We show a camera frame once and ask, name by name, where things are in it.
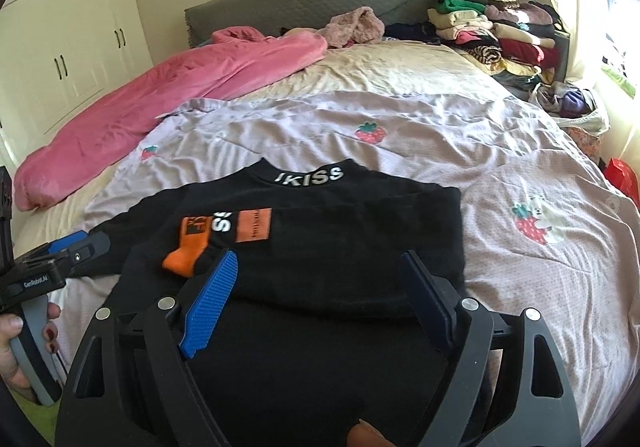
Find pale curtain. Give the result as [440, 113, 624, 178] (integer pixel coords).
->
[542, 0, 640, 154]

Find pink fluffy garment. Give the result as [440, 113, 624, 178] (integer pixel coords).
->
[320, 6, 387, 50]

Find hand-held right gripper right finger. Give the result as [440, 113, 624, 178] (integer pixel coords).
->
[400, 249, 583, 428]

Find green mat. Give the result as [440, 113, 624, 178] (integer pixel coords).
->
[9, 387, 62, 444]

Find dark bedside cabinet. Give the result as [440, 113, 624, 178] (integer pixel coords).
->
[551, 29, 572, 80]

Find pile of folded clothes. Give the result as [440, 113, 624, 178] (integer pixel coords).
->
[427, 0, 568, 88]

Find dark navy clothes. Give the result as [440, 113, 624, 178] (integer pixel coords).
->
[384, 22, 442, 46]

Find grey quilted headboard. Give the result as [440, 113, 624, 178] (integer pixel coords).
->
[184, 0, 439, 48]

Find red bag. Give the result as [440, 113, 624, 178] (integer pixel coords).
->
[602, 157, 640, 208]

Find beige bed sheet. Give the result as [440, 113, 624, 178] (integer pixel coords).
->
[15, 43, 518, 248]

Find person's left hand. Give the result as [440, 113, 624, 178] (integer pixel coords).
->
[0, 302, 63, 393]

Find white wardrobe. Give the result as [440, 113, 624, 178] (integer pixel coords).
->
[0, 0, 154, 168]

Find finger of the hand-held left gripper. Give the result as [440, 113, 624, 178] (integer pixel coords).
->
[45, 230, 91, 254]
[57, 233, 112, 279]

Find black sweater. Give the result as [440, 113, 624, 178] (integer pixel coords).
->
[87, 158, 468, 447]

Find lilac strawberry print quilt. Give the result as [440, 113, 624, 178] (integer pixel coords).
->
[50, 89, 640, 447]

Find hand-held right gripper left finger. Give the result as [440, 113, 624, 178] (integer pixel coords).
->
[55, 249, 239, 428]

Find pink blanket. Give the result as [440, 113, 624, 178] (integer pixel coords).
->
[14, 26, 329, 214]

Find white bag of clothes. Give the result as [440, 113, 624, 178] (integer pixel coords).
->
[529, 81, 612, 136]

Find person's right hand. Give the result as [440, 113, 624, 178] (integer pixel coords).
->
[347, 419, 397, 447]

